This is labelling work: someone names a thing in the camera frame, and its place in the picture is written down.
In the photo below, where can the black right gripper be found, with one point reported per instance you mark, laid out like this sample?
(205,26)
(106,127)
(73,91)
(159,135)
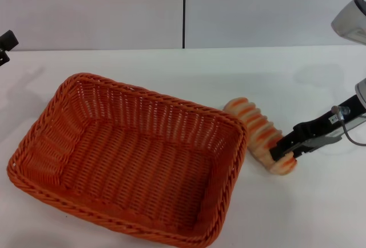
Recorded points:
(323,125)

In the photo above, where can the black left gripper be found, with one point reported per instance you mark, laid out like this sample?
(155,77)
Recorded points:
(7,42)

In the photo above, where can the orange striped bread loaf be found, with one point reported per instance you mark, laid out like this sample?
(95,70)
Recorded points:
(256,122)

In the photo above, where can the orange woven rectangular basket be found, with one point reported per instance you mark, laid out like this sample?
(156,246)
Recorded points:
(128,156)

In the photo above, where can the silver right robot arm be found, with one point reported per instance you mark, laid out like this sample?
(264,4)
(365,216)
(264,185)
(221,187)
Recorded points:
(350,19)

